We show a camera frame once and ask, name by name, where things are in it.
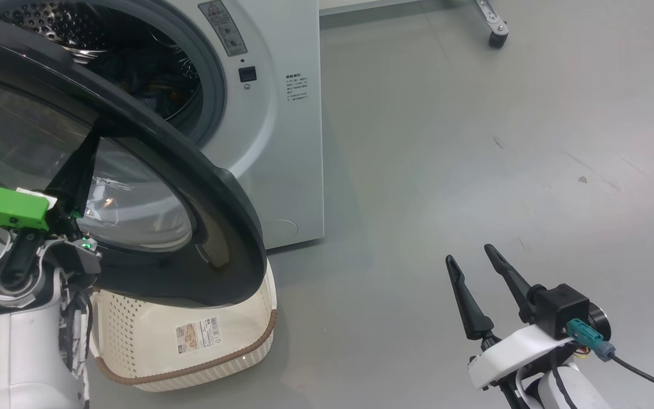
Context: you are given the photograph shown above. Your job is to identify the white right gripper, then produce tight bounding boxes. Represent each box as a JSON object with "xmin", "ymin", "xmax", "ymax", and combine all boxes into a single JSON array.
[{"xmin": 446, "ymin": 244, "xmax": 575, "ymax": 390}]

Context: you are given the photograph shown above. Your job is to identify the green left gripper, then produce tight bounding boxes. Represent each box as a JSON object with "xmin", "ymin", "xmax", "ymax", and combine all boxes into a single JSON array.
[{"xmin": 0, "ymin": 130, "xmax": 102, "ymax": 232}]

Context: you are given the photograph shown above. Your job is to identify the blue cartoon print garment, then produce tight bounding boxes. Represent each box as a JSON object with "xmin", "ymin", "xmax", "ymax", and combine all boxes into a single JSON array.
[{"xmin": 100, "ymin": 54, "xmax": 200, "ymax": 123}]

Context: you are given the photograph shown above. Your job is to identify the washing machine glass door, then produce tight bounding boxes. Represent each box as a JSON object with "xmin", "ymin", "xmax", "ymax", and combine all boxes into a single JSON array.
[{"xmin": 0, "ymin": 11, "xmax": 267, "ymax": 307}]

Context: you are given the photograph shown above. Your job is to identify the stainless steel washer drum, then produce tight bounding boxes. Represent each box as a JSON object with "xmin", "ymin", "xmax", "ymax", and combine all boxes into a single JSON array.
[{"xmin": 0, "ymin": 0, "xmax": 203, "ymax": 123}]

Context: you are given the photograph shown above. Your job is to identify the white front-load washing machine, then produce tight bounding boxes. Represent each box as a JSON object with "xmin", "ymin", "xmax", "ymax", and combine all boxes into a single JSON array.
[{"xmin": 0, "ymin": 0, "xmax": 325, "ymax": 251}]

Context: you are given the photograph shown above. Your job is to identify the basket product label sticker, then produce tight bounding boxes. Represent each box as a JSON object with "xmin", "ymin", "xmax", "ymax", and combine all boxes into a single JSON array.
[{"xmin": 175, "ymin": 316, "xmax": 221, "ymax": 354}]

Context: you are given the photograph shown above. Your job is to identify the grey warning sticker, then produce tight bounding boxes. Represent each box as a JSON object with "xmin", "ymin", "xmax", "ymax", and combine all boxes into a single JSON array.
[{"xmin": 199, "ymin": 0, "xmax": 248, "ymax": 56}]

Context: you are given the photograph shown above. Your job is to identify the white perforated laundry basket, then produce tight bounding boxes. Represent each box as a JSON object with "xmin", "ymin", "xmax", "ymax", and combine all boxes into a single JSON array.
[{"xmin": 87, "ymin": 258, "xmax": 278, "ymax": 393}]

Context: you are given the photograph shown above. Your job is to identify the metal panel leg with caster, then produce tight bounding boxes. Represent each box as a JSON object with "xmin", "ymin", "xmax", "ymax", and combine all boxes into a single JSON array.
[{"xmin": 475, "ymin": 0, "xmax": 510, "ymax": 49}]

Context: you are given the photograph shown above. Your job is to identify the white partition panel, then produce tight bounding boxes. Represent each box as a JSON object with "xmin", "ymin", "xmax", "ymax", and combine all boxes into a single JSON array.
[{"xmin": 320, "ymin": 0, "xmax": 425, "ymax": 15}]

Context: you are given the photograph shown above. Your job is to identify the black cable with teal connector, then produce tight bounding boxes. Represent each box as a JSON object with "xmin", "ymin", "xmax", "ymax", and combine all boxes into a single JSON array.
[{"xmin": 567, "ymin": 318, "xmax": 654, "ymax": 398}]

